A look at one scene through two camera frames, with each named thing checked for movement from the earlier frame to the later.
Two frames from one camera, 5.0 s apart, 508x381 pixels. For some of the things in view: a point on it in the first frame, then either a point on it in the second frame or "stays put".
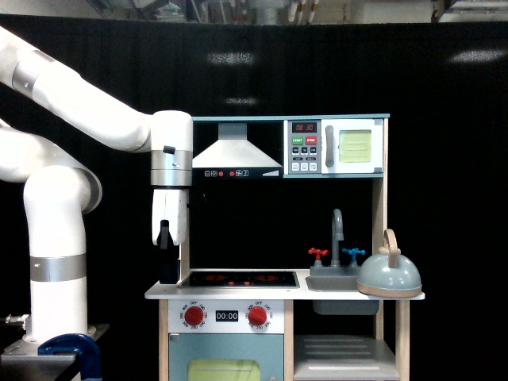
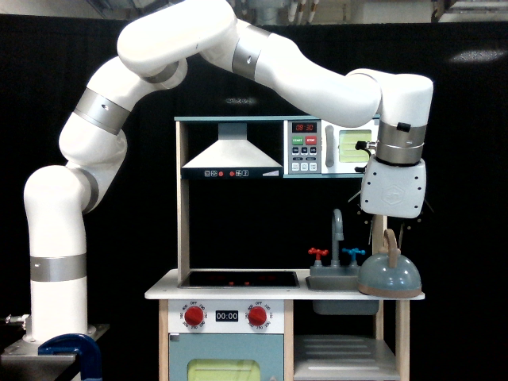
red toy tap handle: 318,252 stays put
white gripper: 170,213 to 392,190
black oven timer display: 226,316 stays put
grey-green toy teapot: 389,274 stays put
